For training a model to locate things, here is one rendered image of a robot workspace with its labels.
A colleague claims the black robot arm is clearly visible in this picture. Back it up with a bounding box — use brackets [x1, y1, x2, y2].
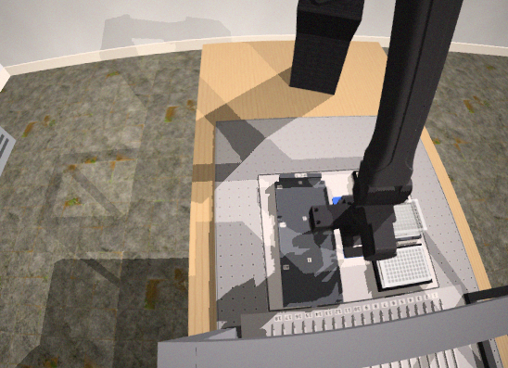
[309, 0, 463, 261]

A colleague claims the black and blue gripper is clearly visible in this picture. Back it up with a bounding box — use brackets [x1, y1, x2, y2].
[332, 195, 363, 259]

